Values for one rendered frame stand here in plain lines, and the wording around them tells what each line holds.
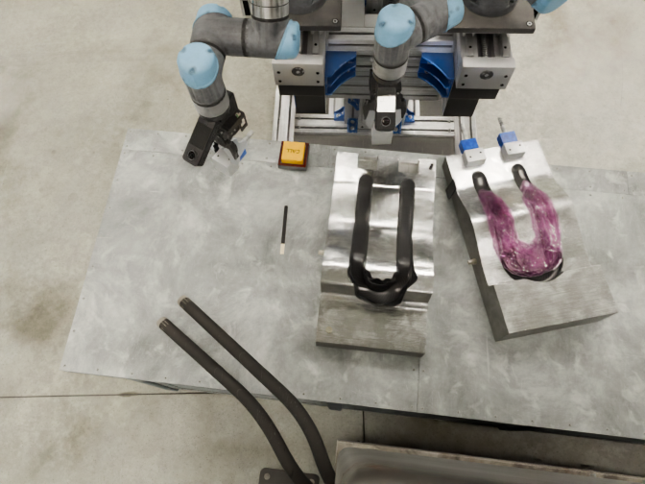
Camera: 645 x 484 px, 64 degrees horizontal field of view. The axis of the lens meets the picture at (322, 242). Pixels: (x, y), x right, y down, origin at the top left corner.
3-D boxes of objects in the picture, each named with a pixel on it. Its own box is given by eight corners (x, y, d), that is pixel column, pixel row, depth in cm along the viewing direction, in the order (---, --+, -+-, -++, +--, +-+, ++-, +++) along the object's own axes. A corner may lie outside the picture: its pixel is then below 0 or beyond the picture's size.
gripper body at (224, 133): (249, 127, 125) (240, 96, 114) (226, 153, 123) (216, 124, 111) (224, 111, 127) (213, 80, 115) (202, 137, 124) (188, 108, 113)
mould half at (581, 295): (441, 165, 146) (449, 145, 135) (531, 149, 147) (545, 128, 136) (494, 342, 128) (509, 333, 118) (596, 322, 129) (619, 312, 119)
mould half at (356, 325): (337, 167, 146) (337, 142, 134) (430, 176, 145) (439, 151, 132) (316, 345, 129) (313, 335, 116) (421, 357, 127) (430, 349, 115)
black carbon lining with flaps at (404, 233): (357, 177, 137) (358, 158, 128) (418, 182, 136) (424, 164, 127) (344, 305, 125) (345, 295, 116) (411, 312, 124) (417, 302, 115)
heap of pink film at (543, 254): (469, 191, 136) (477, 177, 129) (536, 179, 137) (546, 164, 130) (500, 284, 127) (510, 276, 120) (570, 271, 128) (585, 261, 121)
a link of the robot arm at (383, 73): (410, 68, 110) (370, 70, 110) (407, 83, 114) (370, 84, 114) (407, 39, 112) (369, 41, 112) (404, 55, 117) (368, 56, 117)
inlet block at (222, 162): (246, 132, 139) (243, 120, 134) (261, 141, 138) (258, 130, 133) (216, 168, 135) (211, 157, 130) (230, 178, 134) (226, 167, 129)
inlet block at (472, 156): (450, 131, 146) (454, 120, 141) (467, 128, 146) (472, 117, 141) (463, 172, 142) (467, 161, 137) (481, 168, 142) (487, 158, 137)
